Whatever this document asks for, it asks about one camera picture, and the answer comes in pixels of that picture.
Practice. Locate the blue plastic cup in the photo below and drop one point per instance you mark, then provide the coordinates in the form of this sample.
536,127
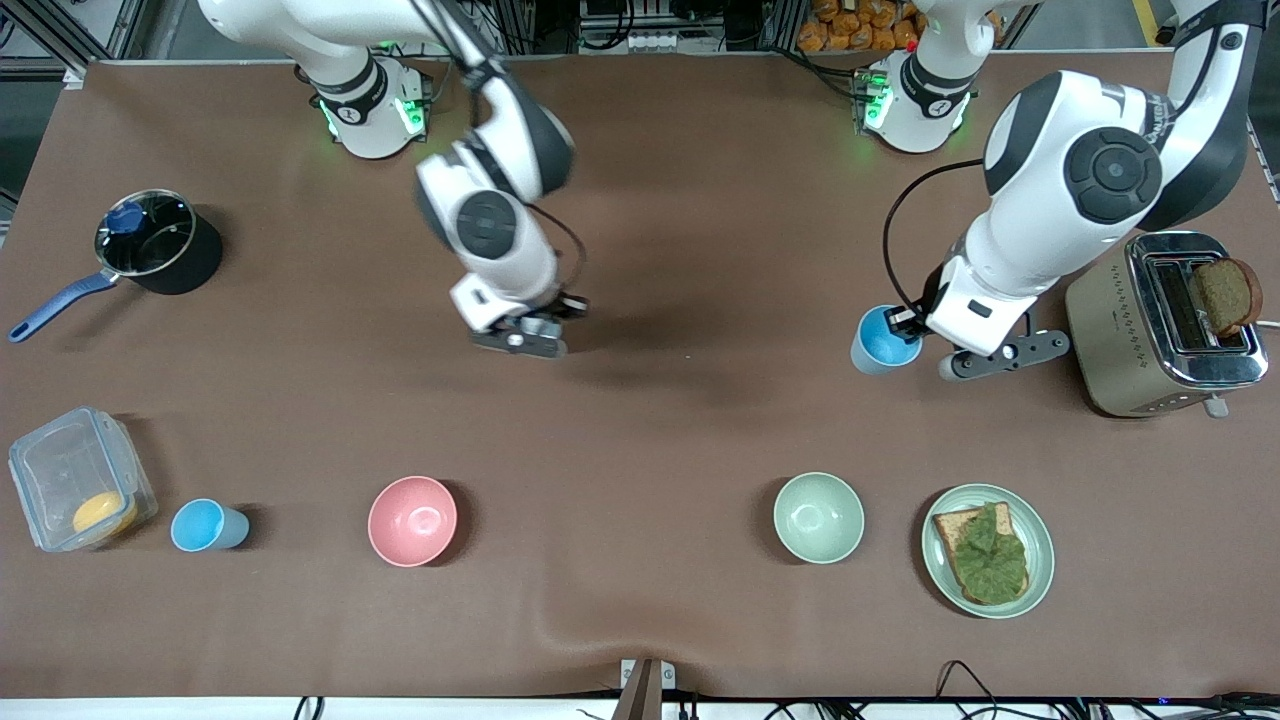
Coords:
880,350
197,525

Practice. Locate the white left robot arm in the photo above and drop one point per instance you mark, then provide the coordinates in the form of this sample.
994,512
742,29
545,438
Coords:
1100,170

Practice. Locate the beige and chrome toaster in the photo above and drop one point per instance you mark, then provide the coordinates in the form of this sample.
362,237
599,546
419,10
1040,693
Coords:
1110,330

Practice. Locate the brown table cover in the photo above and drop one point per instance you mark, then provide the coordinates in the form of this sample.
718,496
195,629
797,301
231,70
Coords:
640,450

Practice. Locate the toast slice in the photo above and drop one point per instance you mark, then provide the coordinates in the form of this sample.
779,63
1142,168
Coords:
945,525

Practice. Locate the pale green bowl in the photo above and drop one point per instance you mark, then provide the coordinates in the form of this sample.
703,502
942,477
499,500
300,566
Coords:
818,518

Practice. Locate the pink bowl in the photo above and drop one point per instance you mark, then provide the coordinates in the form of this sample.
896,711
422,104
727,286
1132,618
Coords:
412,520

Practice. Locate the brown bread slice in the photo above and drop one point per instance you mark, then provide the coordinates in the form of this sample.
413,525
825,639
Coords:
1225,295

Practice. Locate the pale green plate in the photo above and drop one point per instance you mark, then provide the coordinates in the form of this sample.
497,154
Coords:
1040,550

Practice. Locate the green lettuce leaf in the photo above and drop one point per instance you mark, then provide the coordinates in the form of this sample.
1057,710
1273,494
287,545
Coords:
990,565

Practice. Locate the white power strip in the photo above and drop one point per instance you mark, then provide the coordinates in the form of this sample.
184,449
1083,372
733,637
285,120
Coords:
655,42

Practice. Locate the bag of orange buns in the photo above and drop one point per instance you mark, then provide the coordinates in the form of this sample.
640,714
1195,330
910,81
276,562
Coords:
850,25

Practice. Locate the glass lid with blue knob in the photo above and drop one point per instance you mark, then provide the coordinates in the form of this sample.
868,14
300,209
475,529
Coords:
160,240

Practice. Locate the yellow round food piece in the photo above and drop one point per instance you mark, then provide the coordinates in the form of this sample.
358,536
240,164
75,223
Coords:
100,512

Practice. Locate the clear container with blue seal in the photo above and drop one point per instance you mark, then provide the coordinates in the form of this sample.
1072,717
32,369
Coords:
60,470

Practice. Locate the metal table clamp bracket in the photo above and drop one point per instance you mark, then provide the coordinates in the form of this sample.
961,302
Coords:
645,690

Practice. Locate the grey metal frame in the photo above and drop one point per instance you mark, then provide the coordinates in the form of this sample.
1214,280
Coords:
125,25

